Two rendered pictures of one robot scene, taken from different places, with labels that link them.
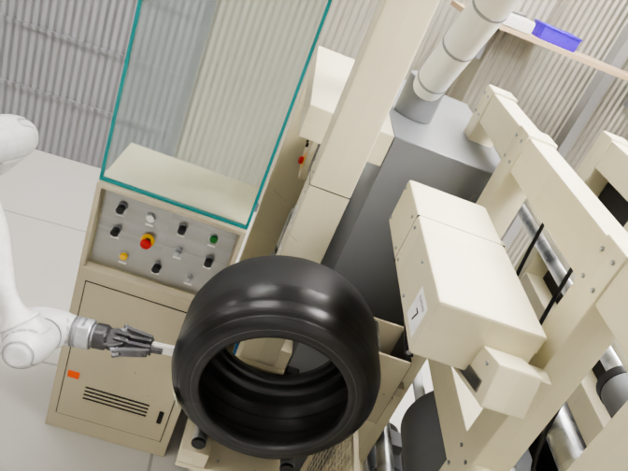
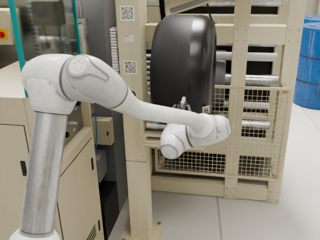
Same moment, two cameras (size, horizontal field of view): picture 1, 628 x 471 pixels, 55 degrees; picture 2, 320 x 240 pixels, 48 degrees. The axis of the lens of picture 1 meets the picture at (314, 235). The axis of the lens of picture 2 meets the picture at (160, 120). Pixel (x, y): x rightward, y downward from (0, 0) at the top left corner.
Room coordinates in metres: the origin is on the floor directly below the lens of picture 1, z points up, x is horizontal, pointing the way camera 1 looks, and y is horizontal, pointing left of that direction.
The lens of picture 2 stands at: (0.87, 1.86, 1.76)
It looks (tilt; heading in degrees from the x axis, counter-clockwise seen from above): 24 degrees down; 290
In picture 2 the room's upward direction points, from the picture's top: 1 degrees counter-clockwise
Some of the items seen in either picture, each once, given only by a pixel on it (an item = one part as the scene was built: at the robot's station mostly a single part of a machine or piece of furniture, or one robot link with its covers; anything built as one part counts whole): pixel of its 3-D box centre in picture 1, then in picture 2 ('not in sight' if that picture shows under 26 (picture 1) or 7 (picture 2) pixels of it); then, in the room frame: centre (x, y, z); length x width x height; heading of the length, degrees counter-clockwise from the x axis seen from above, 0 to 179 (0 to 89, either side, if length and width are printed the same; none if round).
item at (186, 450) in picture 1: (204, 414); (174, 136); (1.44, 0.10, 0.83); 0.36 x 0.09 x 0.06; 9
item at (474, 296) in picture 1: (452, 267); not in sight; (1.38, -0.36, 1.71); 0.61 x 0.25 x 0.15; 9
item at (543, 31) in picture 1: (554, 35); not in sight; (4.41, -0.94, 2.14); 0.29 x 0.20 x 0.09; 105
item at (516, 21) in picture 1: (500, 12); not in sight; (4.30, -0.53, 2.14); 0.40 x 0.38 x 0.10; 105
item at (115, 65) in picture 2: not in sight; (117, 70); (1.79, 0.06, 1.19); 0.05 x 0.04 x 0.48; 99
